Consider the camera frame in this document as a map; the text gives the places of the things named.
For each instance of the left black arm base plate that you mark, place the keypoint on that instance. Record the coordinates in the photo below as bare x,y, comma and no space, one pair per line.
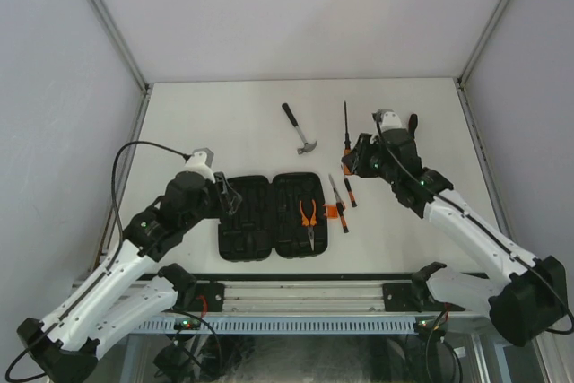
201,297

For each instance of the black plastic tool case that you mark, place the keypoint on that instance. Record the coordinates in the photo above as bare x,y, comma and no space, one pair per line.
268,219

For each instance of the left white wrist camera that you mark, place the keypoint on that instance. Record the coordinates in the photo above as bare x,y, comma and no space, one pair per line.
200,162

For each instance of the black handled claw hammer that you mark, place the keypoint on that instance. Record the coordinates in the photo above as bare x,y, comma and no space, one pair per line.
307,146

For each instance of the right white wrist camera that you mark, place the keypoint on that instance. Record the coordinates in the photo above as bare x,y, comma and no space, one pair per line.
387,119

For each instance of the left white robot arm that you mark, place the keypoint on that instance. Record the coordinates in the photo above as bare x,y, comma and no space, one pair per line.
68,342

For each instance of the black orange handled screwdriver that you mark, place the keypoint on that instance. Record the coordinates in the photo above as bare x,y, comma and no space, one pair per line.
412,125

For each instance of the small orange black precision screwdriver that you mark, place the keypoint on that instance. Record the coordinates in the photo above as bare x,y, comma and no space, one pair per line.
350,192

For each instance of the blue slotted cable duct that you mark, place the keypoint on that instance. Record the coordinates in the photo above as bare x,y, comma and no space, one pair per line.
313,325

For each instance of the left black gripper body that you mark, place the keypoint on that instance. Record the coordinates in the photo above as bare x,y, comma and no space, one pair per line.
209,208

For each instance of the aluminium front frame rail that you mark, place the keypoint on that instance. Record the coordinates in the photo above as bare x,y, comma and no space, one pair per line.
296,295

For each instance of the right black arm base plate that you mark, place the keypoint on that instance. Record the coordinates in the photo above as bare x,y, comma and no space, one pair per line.
399,297

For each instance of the orange grip bit screwdriver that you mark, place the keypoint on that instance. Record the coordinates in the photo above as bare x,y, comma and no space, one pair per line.
347,140

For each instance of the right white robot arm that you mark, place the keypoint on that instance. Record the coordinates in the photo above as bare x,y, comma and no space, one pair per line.
522,295

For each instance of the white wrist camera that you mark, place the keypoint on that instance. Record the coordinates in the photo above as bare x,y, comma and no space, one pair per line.
387,119
200,162

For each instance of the orange handled needle-nose pliers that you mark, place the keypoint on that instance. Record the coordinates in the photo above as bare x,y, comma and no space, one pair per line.
308,214

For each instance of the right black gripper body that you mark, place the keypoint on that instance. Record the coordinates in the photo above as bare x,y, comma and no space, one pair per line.
371,167

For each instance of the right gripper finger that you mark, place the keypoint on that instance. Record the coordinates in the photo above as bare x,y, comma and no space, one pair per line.
364,147
352,163

